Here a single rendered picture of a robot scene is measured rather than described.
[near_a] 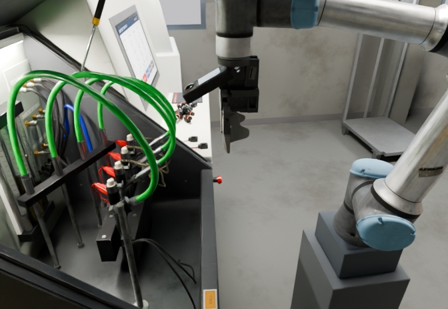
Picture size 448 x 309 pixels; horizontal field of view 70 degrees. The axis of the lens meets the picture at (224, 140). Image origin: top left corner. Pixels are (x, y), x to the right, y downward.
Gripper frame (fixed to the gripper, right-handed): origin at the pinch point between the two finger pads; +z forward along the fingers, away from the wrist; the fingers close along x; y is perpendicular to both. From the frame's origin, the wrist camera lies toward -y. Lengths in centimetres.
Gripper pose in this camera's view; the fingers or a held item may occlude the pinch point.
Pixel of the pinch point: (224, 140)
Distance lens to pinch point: 76.1
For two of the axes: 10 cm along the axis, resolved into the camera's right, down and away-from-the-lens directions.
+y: 10.0, -0.3, 0.6
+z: 0.0, 8.8, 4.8
